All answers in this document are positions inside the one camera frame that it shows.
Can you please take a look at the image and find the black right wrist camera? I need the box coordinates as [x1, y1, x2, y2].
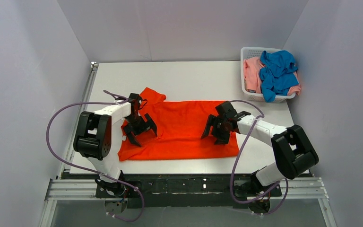
[215, 101, 251, 122]

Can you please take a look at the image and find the aluminium frame rail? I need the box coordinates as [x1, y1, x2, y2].
[40, 61, 336, 227]

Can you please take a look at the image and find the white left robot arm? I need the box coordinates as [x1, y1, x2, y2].
[73, 102, 157, 184]

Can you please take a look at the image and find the blue t shirt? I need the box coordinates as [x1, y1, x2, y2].
[259, 50, 301, 102]

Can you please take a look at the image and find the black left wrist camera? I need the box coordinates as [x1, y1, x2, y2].
[128, 93, 148, 110]

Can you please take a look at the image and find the pink t shirt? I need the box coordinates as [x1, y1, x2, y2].
[243, 56, 302, 96]

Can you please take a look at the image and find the orange t shirt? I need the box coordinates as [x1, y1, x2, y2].
[118, 87, 239, 161]

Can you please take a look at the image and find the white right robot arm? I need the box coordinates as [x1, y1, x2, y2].
[201, 111, 319, 191]

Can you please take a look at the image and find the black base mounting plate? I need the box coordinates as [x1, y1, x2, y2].
[95, 174, 282, 209]

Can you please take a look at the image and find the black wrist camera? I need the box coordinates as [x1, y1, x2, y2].
[215, 101, 251, 122]
[128, 93, 148, 110]

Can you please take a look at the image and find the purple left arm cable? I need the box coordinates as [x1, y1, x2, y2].
[46, 90, 145, 223]

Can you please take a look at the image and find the white plastic laundry basket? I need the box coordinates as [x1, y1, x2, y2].
[241, 47, 302, 103]

